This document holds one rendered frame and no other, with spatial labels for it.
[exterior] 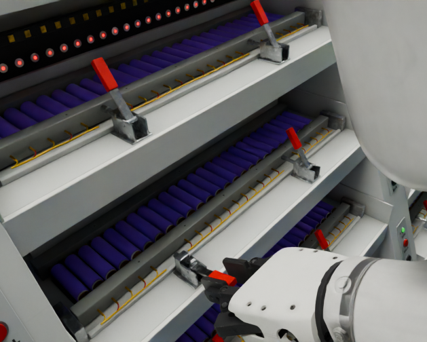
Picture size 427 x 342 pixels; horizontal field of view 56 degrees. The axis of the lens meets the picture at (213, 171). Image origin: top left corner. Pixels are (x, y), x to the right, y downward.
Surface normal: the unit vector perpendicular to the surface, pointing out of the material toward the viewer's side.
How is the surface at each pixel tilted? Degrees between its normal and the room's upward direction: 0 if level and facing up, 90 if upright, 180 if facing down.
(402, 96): 92
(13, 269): 90
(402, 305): 30
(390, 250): 90
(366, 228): 21
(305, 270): 10
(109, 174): 111
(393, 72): 92
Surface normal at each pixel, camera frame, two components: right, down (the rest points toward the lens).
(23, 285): 0.66, 0.06
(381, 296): -0.69, -0.54
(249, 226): -0.06, -0.80
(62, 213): 0.73, 0.37
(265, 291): -0.49, -0.84
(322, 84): -0.68, 0.47
